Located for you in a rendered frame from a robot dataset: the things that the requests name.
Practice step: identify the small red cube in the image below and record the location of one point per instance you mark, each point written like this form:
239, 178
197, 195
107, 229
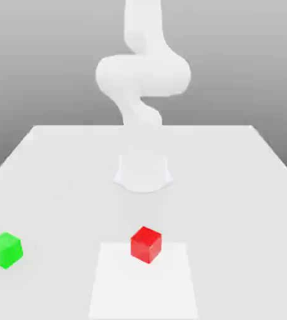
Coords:
145, 245

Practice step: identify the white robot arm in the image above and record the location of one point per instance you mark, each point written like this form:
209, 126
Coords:
143, 75

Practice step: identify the small green cube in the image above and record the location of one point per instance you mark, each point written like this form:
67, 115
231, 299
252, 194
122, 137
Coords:
5, 250

